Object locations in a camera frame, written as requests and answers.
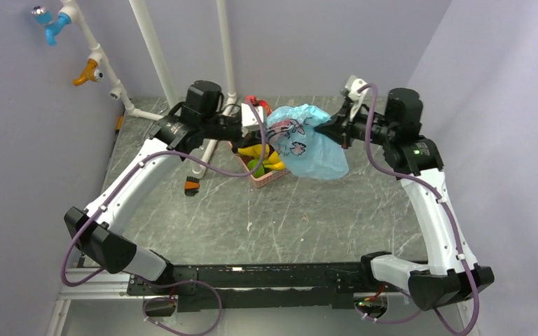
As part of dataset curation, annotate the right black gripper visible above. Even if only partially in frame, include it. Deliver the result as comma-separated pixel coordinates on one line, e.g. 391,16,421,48
316,99,397,149

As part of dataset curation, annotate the yellow fake starfruit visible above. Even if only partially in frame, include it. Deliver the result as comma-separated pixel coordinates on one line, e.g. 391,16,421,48
236,143,273,160

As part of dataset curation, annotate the light blue plastic bag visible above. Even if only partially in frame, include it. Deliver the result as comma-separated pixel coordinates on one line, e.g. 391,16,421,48
265,104,349,180

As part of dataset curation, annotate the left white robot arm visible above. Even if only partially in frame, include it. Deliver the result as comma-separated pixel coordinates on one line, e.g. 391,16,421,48
64,80,266,294

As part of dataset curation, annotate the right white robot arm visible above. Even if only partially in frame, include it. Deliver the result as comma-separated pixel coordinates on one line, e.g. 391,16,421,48
315,85,495,311

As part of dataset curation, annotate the small green fake fruit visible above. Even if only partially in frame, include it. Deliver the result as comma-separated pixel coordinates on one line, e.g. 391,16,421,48
247,159,265,179

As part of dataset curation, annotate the yellow fake banana bunch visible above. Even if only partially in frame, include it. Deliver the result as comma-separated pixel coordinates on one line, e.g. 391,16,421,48
263,149,285,171

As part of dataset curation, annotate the orange black brush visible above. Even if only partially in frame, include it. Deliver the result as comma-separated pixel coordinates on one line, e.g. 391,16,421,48
184,176,200,197

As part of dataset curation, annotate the pink plastic basket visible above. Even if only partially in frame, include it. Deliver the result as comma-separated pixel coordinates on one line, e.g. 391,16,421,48
228,142,289,188

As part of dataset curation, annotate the orange toy faucet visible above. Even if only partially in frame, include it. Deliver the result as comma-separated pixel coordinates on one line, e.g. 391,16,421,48
72,59,104,87

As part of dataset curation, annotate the blue toy faucet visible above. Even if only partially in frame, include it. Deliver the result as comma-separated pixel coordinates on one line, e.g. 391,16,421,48
31,6,72,46

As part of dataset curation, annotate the orange handled tool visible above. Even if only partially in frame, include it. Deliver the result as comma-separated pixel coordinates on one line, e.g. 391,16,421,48
114,115,124,141

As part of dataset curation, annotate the white pvc pipe frame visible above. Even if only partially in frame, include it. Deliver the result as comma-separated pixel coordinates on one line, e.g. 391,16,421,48
60,0,238,179

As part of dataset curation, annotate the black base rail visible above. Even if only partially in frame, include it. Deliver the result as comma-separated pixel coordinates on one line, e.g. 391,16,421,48
127,262,394,312

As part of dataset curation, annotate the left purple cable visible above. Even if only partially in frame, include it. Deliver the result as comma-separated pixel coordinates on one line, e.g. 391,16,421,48
60,102,270,336

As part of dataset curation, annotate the aluminium frame rail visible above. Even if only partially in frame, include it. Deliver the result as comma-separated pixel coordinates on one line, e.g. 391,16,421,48
46,263,481,336

